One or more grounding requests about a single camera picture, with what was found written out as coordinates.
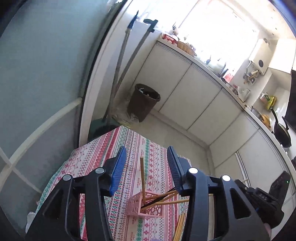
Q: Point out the person's left hand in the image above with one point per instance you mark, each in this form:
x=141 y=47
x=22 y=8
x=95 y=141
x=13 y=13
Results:
x=154 y=239

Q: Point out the yellow ceramic pot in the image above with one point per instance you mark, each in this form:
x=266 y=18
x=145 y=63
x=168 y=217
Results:
x=266 y=120

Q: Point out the white base cabinet with doors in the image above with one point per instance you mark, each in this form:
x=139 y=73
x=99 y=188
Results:
x=185 y=92

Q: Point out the steel bowl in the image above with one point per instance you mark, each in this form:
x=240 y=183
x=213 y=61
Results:
x=256 y=111

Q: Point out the black range hood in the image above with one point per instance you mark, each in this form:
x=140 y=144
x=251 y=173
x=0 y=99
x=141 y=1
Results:
x=291 y=99

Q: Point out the bundle of wooden chopsticks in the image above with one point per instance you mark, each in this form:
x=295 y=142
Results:
x=142 y=176

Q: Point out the hanging kitchen utensils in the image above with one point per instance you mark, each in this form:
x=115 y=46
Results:
x=252 y=77

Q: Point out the patterned striped tablecloth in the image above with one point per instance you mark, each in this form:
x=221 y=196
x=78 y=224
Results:
x=148 y=148

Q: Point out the pink plastic lattice basket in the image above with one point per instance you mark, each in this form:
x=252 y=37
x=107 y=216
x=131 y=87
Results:
x=150 y=209

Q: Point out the yellow green packet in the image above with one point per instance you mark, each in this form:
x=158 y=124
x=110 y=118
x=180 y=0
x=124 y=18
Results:
x=269 y=100

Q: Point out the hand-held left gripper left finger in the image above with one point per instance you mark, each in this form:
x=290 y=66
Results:
x=118 y=171

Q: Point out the white electric kettle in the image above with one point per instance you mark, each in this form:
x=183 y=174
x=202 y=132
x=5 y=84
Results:
x=245 y=93

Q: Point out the dark green dustpan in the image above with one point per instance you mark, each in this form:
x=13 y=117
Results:
x=101 y=132

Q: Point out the bright window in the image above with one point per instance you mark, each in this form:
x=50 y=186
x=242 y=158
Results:
x=219 y=27

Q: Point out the wicker basket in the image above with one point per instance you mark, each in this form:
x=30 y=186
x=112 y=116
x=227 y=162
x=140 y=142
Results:
x=186 y=47

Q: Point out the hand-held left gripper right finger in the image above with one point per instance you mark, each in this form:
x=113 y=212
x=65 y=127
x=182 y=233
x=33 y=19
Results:
x=174 y=171

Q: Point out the dark brown trash bin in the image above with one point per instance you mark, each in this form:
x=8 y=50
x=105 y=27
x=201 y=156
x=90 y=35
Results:
x=143 y=102

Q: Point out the red plastic basket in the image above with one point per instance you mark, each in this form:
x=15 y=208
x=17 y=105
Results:
x=170 y=38

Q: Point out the crumpled plastic bag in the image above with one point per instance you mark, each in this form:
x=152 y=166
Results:
x=129 y=118

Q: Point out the white water heater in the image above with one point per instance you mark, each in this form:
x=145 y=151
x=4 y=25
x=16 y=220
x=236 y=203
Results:
x=260 y=58

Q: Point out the frosted glass door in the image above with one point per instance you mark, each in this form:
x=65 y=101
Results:
x=34 y=81

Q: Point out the black wok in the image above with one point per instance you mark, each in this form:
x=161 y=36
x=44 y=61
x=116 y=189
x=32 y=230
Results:
x=282 y=134

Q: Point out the dark brown chopstick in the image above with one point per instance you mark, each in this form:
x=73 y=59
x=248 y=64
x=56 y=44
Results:
x=159 y=199

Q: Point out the person's right hand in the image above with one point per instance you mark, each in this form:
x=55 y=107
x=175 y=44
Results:
x=268 y=228

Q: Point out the white wall cabinet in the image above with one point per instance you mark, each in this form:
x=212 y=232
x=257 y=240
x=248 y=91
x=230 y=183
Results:
x=282 y=55

